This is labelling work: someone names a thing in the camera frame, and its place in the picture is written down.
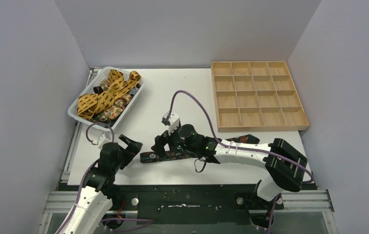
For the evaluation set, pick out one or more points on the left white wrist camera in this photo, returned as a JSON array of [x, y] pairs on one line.
[[101, 141]]

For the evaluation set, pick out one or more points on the yellow patterned tie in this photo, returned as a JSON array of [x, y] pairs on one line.
[[91, 104]]

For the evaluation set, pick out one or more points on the wooden compartment tray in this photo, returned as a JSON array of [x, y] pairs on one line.
[[256, 96]]

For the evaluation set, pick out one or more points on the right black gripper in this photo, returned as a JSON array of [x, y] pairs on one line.
[[160, 140]]

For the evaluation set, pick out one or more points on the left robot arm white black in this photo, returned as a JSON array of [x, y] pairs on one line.
[[97, 190]]

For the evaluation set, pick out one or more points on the white plastic basket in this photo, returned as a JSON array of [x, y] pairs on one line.
[[90, 88]]

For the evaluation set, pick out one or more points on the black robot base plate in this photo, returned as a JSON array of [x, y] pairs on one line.
[[194, 204]]

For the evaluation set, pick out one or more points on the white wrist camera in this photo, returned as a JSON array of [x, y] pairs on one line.
[[172, 121], [101, 141]]

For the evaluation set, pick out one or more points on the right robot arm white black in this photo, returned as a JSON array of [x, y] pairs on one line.
[[285, 165]]

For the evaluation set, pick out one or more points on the beige floral tie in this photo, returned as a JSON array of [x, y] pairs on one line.
[[117, 105]]

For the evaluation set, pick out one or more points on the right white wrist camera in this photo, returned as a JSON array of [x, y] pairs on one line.
[[172, 121]]

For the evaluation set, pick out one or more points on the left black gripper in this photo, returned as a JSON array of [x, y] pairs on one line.
[[123, 150]]

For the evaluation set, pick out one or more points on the dark floral tie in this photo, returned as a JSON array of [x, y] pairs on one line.
[[152, 157]]

